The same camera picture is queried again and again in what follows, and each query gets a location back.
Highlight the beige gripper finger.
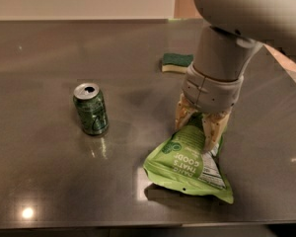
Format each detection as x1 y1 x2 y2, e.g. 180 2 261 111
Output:
202 110 231 151
175 94 197 130

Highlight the green rice chip bag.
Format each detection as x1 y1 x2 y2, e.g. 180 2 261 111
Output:
143 114 234 204

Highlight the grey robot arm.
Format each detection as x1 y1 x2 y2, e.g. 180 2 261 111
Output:
176 0 296 151

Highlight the green soda can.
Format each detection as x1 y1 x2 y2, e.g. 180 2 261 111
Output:
73 83 109 135

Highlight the green and yellow sponge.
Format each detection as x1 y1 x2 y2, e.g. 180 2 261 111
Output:
162 53 193 74

